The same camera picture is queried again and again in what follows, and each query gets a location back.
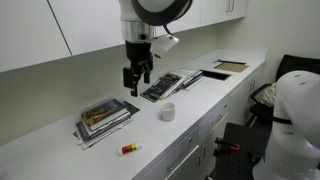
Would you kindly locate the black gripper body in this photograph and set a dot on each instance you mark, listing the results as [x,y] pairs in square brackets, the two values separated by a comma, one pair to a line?
[138,51]

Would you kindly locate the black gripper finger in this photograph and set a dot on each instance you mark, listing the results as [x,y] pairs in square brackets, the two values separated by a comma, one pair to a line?
[130,80]
[147,75]

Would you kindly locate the glue stick with white cap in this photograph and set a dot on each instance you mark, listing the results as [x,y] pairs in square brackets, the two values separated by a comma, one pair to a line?
[130,148]

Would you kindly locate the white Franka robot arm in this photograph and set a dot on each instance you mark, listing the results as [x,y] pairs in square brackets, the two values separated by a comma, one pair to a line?
[156,10]

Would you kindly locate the white robot base shell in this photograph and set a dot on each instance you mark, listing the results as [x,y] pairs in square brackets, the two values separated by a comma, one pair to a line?
[296,133]

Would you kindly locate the white mug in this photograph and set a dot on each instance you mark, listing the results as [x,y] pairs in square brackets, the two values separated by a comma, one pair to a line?
[168,111]

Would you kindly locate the dark glossy magazine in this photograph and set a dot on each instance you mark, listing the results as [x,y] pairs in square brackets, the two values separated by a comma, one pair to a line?
[161,86]

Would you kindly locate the thin black book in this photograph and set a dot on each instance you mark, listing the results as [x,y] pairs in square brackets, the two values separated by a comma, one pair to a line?
[132,107]

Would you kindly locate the white bordered magazine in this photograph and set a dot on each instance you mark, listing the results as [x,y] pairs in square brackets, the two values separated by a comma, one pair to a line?
[178,83]

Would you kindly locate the blue book with gold cover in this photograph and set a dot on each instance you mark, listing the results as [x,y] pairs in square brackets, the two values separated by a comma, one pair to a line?
[104,114]

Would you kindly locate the blue striped magazine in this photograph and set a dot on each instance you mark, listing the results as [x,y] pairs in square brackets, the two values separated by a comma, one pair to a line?
[194,78]

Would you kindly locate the wide white cabinet door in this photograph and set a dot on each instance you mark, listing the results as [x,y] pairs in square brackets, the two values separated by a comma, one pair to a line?
[90,23]

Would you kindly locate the purple edged book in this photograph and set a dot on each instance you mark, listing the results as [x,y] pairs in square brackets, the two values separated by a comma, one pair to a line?
[87,131]

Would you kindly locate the white paper booklets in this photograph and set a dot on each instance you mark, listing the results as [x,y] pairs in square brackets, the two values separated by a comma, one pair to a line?
[96,139]

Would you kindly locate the white lower drawer cabinet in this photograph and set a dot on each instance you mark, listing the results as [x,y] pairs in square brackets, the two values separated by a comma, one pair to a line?
[200,133]

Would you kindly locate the brown cardboard panel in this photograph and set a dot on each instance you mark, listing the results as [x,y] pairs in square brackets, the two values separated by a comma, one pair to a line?
[231,67]

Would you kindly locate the small white cabinet door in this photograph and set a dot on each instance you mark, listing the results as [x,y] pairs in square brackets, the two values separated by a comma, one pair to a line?
[218,11]

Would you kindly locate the black clamp with orange grip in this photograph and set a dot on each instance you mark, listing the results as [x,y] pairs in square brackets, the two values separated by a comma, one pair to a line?
[226,145]

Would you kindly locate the large white cabinet door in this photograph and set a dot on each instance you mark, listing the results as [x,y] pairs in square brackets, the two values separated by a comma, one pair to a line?
[30,30]

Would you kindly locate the white cloth bundle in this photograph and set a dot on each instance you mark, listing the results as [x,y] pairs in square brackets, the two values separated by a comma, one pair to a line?
[269,94]

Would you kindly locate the black perforated cart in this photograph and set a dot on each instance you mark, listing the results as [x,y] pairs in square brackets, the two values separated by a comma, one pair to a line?
[243,156]

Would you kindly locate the black office chair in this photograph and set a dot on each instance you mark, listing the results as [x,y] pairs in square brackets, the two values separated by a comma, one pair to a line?
[293,66]

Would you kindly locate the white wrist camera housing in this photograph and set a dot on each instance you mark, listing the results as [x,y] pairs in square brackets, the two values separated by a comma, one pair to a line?
[165,43]

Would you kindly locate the thin black frame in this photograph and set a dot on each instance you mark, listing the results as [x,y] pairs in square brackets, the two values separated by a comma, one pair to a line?
[230,61]

